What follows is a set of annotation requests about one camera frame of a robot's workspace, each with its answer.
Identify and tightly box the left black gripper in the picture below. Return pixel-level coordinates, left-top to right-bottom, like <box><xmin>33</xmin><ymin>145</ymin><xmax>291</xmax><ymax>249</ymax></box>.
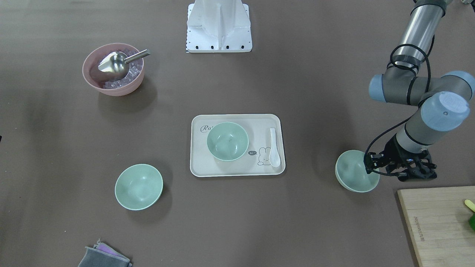
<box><xmin>364</xmin><ymin>135</ymin><xmax>437</xmax><ymax>181</ymax></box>

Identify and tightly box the green bowl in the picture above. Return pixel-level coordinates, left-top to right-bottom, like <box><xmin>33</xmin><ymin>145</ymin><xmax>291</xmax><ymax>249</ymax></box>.
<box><xmin>114</xmin><ymin>164</ymin><xmax>164</xmax><ymax>211</ymax></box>
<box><xmin>335</xmin><ymin>150</ymin><xmax>380</xmax><ymax>193</ymax></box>
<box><xmin>206</xmin><ymin>122</ymin><xmax>250</xmax><ymax>162</ymax></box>

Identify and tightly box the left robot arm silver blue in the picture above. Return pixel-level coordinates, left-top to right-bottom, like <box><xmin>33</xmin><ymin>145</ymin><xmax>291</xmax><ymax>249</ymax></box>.
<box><xmin>363</xmin><ymin>0</ymin><xmax>474</xmax><ymax>181</ymax></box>

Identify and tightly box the bamboo cutting board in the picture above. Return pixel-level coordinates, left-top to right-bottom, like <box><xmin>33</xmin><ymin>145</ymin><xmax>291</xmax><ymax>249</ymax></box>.
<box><xmin>397</xmin><ymin>186</ymin><xmax>475</xmax><ymax>267</ymax></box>

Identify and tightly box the yellow plastic knife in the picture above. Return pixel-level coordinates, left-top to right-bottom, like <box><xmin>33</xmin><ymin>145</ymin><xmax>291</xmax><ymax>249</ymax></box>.
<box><xmin>464</xmin><ymin>199</ymin><xmax>475</xmax><ymax>213</ymax></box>

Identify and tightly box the green lime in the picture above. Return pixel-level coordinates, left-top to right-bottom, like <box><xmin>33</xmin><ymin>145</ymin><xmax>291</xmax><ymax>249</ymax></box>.
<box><xmin>468</xmin><ymin>213</ymin><xmax>475</xmax><ymax>231</ymax></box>

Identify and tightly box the white ceramic spoon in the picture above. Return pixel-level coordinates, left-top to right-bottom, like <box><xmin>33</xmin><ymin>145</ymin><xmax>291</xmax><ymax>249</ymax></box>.
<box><xmin>269</xmin><ymin>128</ymin><xmax>281</xmax><ymax>168</ymax></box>

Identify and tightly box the beige rabbit serving tray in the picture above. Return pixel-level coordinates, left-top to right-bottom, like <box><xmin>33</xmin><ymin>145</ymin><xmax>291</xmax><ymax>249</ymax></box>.
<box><xmin>190</xmin><ymin>114</ymin><xmax>286</xmax><ymax>178</ymax></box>

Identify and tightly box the green bowl on tray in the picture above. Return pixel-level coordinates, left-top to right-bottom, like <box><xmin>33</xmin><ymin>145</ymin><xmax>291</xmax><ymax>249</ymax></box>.
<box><xmin>206</xmin><ymin>122</ymin><xmax>250</xmax><ymax>162</ymax></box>

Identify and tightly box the metal ice scoop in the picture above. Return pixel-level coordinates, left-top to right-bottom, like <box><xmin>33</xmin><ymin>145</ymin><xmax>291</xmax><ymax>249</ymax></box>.
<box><xmin>97</xmin><ymin>49</ymin><xmax>151</xmax><ymax>81</ymax></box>

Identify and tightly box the pink bowl with ice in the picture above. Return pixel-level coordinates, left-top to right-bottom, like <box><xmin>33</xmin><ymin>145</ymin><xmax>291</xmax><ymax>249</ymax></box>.
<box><xmin>82</xmin><ymin>43</ymin><xmax>150</xmax><ymax>96</ymax></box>

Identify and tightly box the grey purple folded cloth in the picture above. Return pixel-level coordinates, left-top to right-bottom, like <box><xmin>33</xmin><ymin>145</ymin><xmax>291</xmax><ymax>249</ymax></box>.
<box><xmin>78</xmin><ymin>240</ymin><xmax>133</xmax><ymax>267</ymax></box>

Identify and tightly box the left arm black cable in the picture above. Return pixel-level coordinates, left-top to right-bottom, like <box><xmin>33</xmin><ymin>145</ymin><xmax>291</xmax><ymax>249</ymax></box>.
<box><xmin>364</xmin><ymin>44</ymin><xmax>433</xmax><ymax>175</ymax></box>

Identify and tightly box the white camera pole base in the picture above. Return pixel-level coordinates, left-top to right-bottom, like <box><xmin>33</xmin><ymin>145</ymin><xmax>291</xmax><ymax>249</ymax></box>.
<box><xmin>186</xmin><ymin>0</ymin><xmax>253</xmax><ymax>53</ymax></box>

